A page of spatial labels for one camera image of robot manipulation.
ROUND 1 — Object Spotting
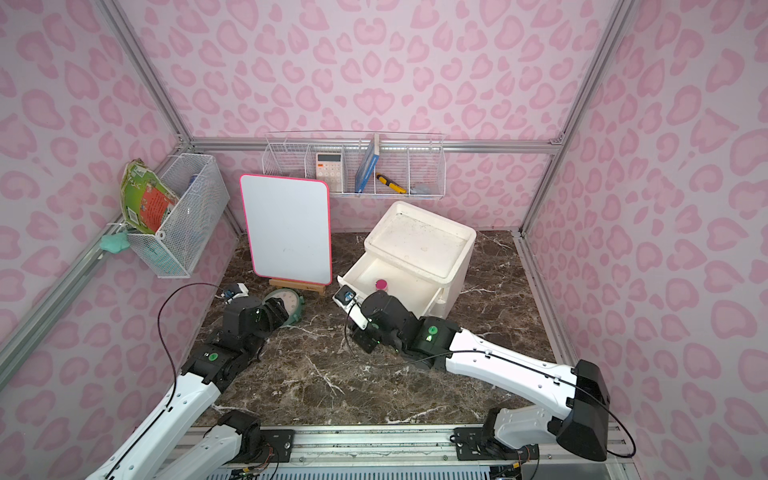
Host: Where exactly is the white calculator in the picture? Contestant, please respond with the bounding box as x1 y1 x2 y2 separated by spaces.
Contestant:
315 152 344 193

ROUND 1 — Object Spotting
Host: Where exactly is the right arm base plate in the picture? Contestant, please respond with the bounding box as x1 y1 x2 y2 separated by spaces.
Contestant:
449 427 539 463

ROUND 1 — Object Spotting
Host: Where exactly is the green red snack bag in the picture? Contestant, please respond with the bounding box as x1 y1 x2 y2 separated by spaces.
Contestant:
120 159 179 234

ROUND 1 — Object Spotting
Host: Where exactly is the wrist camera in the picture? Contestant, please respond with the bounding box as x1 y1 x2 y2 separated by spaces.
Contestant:
333 285 369 330
221 283 249 303

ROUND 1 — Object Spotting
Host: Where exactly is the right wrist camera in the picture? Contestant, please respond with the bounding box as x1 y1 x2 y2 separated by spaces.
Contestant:
333 285 369 330

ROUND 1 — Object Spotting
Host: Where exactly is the green wall hook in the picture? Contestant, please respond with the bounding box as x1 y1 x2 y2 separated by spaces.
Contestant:
99 231 130 255

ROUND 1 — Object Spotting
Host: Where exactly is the wooden whiteboard stand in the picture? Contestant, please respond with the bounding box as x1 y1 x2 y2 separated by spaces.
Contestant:
269 278 326 294

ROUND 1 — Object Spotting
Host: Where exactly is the white drawer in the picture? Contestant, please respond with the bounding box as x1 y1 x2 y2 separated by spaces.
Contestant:
337 253 450 318

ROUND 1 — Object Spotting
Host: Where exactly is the white wire wall basket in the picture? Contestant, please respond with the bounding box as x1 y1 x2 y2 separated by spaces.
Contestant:
261 132 446 198

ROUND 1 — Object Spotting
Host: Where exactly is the green alarm clock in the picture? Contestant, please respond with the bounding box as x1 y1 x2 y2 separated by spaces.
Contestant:
265 288 305 328

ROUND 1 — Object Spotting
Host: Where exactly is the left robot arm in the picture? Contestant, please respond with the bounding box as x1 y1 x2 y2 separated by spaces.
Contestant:
89 293 292 479

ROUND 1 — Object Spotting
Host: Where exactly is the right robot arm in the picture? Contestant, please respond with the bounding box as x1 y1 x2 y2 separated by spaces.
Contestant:
334 287 610 462

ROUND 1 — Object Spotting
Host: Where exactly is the yellow utility knife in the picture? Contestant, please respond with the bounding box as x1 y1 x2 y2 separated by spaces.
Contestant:
376 174 407 194

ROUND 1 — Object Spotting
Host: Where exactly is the white three-drawer cabinet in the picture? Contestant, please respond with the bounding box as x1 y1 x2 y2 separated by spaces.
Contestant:
365 201 477 318

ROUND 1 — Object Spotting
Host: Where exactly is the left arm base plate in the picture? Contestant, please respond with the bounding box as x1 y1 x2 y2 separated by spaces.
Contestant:
232 428 296 466

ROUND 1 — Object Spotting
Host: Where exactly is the blue book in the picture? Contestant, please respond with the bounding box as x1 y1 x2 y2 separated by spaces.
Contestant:
354 133 380 194

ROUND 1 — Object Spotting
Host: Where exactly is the white mesh side basket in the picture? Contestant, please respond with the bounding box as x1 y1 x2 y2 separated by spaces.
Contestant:
126 153 230 279

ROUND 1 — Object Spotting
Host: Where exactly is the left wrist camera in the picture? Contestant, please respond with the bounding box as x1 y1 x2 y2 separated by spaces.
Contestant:
221 283 249 303

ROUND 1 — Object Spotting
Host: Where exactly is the pink-framed whiteboard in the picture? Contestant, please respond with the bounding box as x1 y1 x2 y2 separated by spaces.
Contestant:
240 174 332 285

